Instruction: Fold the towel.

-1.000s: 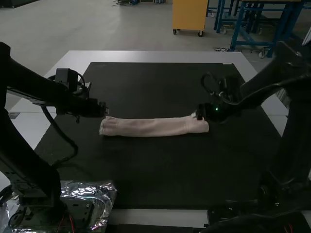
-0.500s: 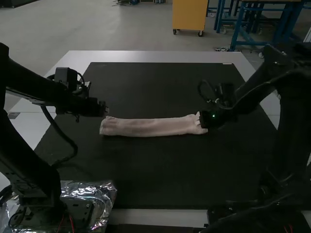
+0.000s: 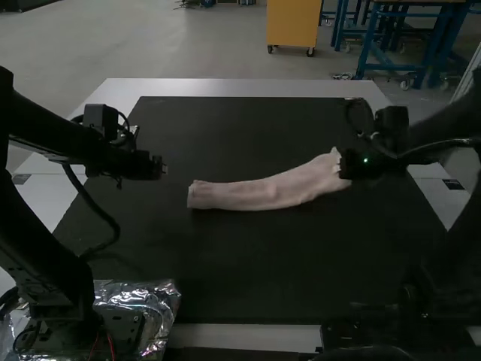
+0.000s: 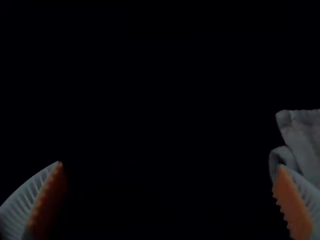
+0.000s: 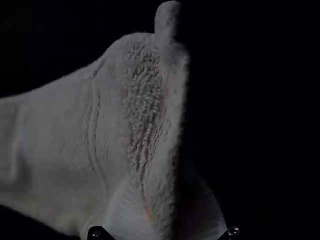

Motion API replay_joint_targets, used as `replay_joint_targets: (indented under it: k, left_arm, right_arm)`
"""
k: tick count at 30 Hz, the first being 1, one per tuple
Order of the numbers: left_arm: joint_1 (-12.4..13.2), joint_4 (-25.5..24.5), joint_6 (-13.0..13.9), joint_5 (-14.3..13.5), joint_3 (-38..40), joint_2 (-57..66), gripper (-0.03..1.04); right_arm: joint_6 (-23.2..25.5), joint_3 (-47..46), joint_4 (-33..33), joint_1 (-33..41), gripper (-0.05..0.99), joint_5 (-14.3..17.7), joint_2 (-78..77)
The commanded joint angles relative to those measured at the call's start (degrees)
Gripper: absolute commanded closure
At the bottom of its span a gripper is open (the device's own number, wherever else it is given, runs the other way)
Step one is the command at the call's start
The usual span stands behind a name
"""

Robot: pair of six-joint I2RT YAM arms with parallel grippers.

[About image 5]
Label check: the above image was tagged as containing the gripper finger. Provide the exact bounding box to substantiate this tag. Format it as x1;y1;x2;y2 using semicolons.
87;174;157;240
173;159;241;240

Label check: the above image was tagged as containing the pale towel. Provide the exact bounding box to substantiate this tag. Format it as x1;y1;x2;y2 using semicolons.
0;0;191;240

